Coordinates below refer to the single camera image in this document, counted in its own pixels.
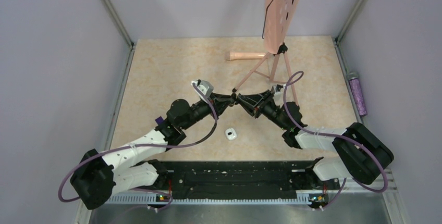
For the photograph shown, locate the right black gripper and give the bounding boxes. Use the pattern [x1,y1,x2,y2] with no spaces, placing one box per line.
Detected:
[237,89,288,130]

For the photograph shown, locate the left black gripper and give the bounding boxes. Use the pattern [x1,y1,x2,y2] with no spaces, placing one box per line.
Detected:
[181,92,234,130]

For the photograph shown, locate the black earbud charging case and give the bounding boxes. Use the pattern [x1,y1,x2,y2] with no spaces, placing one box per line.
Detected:
[230,93,238,107]

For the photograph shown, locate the white earbud charging case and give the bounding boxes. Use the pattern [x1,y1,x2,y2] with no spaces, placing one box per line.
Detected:
[225,128,238,141]

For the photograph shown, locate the pink music stand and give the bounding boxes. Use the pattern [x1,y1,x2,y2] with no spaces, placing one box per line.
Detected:
[226,0,299,93]

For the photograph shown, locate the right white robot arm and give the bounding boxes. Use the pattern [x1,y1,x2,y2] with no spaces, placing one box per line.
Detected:
[236,85,394,189]

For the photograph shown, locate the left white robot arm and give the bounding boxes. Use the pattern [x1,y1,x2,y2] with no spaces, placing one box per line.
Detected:
[64,90,237,210]

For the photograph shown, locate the purple and wood blocks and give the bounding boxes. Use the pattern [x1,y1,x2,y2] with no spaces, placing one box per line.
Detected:
[155,116,164,125]

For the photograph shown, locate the purple glitter bottle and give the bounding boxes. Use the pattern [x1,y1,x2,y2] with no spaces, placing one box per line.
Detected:
[347,72,367,117]

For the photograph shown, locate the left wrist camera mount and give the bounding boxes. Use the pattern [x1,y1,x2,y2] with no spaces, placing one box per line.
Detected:
[191,80,214,100]

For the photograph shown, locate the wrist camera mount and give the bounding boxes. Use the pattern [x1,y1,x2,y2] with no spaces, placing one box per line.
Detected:
[271,84,285,97]
[191,80,214,100]

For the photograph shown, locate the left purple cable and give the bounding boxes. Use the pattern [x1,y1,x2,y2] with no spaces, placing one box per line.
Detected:
[57,83,219,213]

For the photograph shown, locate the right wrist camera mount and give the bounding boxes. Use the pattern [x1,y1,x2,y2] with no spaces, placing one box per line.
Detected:
[271,84,285,97]

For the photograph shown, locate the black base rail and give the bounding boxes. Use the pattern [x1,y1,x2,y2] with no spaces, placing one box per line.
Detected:
[147,161,340,202]

